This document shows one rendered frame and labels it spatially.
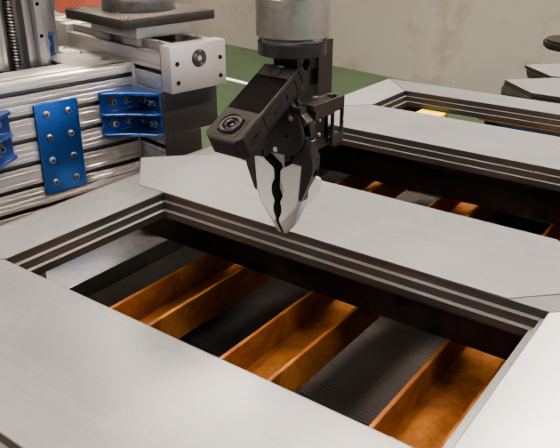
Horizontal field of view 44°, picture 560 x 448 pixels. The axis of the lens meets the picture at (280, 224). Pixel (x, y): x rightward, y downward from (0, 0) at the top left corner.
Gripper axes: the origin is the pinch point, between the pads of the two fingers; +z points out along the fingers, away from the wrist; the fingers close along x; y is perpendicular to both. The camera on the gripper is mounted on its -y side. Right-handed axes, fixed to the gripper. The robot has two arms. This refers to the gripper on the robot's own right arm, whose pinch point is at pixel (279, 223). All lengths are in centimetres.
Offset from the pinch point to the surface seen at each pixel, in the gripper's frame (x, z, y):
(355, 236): -2.5, 5.8, 12.7
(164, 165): 36.0, 5.7, 17.5
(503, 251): -19.2, 5.8, 20.0
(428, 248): -11.6, 5.8, 15.3
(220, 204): 18.2, 5.8, 10.5
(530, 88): 5, 5, 104
